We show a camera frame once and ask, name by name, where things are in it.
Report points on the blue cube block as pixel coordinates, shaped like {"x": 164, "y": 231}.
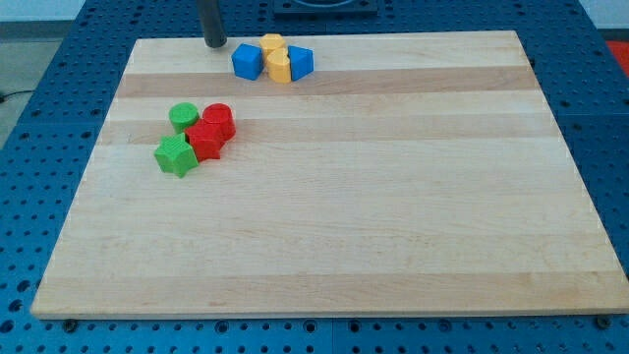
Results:
{"x": 247, "y": 61}

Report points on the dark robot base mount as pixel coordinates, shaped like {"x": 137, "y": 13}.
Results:
{"x": 290, "y": 8}

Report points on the green cylinder block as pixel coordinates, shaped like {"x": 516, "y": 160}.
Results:
{"x": 182, "y": 116}

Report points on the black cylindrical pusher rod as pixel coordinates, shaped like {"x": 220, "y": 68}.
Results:
{"x": 213, "y": 31}

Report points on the red cylinder block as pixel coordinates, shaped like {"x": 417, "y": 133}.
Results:
{"x": 220, "y": 114}

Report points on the red cube block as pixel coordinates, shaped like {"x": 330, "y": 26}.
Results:
{"x": 206, "y": 140}

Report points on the green star block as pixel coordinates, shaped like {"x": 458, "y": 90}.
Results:
{"x": 175, "y": 155}

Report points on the light wooden board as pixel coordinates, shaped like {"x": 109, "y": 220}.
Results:
{"x": 409, "y": 175}

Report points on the yellow hexagon block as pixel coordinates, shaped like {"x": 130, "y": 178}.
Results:
{"x": 271, "y": 42}

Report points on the blue triangular block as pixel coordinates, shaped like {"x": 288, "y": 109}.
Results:
{"x": 302, "y": 62}

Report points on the yellow heart block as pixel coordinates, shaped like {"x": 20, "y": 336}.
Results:
{"x": 278, "y": 66}

